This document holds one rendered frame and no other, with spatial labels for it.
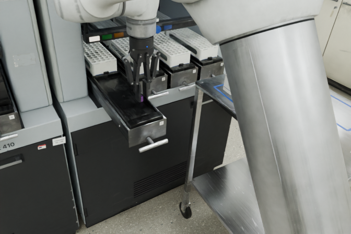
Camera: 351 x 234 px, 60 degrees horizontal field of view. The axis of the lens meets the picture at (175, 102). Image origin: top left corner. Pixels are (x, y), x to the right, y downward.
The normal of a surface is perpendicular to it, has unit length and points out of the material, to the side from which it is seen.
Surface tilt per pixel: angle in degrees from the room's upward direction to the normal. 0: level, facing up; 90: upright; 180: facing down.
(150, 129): 90
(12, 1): 90
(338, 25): 90
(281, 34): 62
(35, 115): 0
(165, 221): 0
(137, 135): 90
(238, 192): 0
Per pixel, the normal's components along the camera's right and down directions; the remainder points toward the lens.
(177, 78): 0.54, 0.50
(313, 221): -0.20, 0.15
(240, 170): 0.06, -0.83
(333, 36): -0.84, 0.25
